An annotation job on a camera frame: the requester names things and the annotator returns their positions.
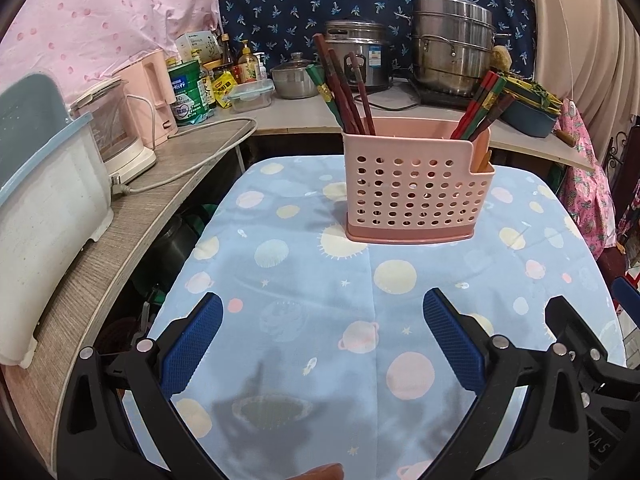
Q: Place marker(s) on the wooden rolling pin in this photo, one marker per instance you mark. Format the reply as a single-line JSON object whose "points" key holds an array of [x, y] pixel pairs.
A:
{"points": [[567, 138]]}

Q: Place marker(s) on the stacked steel steamer pot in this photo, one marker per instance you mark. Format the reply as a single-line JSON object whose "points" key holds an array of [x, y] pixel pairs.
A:
{"points": [[450, 45]]}

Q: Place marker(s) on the soap pump bottle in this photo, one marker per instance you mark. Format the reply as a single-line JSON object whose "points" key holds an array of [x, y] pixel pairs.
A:
{"points": [[247, 65]]}

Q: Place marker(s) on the steel rice cooker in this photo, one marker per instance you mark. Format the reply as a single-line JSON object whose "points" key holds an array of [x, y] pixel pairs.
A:
{"points": [[372, 50]]}

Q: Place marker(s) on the pink electric kettle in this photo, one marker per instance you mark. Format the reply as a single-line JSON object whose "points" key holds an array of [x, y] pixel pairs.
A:
{"points": [[150, 95]]}

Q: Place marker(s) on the black induction cooker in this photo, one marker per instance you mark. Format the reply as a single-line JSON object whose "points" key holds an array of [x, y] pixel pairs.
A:
{"points": [[440, 100]]}

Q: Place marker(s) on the dark red straight chopstick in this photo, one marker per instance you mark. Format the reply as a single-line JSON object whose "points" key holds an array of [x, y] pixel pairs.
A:
{"points": [[495, 112]]}

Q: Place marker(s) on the person's left hand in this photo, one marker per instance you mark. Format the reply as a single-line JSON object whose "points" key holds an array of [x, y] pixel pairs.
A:
{"points": [[310, 471]]}

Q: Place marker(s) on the blue planet print tablecloth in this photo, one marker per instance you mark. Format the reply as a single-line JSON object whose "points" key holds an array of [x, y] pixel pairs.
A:
{"points": [[300, 280]]}

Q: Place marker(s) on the white pump bottle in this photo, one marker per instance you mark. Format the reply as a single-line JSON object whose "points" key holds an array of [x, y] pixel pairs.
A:
{"points": [[260, 67]]}

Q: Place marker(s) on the black metal chair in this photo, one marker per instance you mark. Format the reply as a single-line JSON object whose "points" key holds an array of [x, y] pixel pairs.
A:
{"points": [[625, 147]]}

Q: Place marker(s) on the pink floral apron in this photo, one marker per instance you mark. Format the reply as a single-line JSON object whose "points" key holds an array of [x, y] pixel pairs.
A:
{"points": [[590, 185]]}

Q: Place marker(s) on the blue plastic basin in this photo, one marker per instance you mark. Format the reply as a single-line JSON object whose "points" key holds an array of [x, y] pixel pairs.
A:
{"points": [[525, 121]]}

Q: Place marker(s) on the yellow seasoning packet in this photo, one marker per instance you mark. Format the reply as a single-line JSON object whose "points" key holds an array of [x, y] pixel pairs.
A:
{"points": [[225, 90]]}

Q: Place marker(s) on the white dish cabinet blue lid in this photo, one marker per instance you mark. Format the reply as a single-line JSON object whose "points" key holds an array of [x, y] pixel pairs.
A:
{"points": [[45, 220]]}

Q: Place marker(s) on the dark glass jar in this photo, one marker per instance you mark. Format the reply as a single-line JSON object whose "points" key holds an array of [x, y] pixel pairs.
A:
{"points": [[220, 70]]}

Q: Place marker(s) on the green leafy vegetables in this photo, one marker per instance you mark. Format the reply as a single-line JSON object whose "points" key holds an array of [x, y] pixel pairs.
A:
{"points": [[538, 91]]}

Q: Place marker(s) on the pink perforated utensil holder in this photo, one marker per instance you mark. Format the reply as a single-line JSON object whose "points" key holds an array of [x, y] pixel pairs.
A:
{"points": [[400, 195]]}

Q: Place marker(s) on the white blender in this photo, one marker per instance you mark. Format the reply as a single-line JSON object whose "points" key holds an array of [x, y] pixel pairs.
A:
{"points": [[120, 145]]}

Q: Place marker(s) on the beige curtain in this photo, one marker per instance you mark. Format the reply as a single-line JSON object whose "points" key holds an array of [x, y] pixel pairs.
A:
{"points": [[585, 35]]}

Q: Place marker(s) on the dark sauce bottle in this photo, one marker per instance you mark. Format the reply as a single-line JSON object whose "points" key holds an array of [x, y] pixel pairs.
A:
{"points": [[226, 50]]}

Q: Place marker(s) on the tan loofah sponge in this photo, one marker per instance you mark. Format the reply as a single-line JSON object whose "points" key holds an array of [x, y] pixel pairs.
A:
{"points": [[501, 59]]}

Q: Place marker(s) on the green tin can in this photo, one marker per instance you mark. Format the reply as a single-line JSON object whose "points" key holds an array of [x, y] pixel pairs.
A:
{"points": [[189, 95]]}

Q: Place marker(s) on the clear food container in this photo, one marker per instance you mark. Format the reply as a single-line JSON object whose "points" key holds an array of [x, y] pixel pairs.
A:
{"points": [[252, 97]]}

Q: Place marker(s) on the small pot with glass lid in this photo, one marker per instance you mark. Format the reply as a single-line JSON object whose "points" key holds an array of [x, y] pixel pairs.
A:
{"points": [[292, 81]]}

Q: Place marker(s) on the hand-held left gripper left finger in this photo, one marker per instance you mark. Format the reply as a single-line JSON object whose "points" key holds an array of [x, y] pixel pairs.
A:
{"points": [[195, 340]]}

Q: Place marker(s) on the navy leaf print cloth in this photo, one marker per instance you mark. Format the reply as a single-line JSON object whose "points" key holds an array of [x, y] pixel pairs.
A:
{"points": [[300, 5]]}

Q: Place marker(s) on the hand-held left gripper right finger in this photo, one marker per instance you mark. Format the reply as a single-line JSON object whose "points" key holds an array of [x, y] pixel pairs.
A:
{"points": [[450, 345]]}

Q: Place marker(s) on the green straight chopstick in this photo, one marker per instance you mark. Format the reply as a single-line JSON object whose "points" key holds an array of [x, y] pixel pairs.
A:
{"points": [[487, 105]]}

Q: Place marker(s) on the pink spotted sheet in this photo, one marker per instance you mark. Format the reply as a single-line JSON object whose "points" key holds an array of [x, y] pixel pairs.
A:
{"points": [[100, 15]]}

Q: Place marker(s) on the bright red chopstick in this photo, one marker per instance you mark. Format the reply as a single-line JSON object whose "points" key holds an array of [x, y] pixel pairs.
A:
{"points": [[479, 107]]}

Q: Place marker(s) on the chopsticks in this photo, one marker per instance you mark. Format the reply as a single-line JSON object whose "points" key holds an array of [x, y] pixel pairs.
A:
{"points": [[472, 102]]}

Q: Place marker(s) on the white carton box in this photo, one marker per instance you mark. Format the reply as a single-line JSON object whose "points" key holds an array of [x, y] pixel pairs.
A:
{"points": [[197, 46]]}

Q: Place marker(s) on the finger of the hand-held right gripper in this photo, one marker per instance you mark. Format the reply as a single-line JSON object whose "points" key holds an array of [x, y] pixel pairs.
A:
{"points": [[570, 322], [627, 297]]}

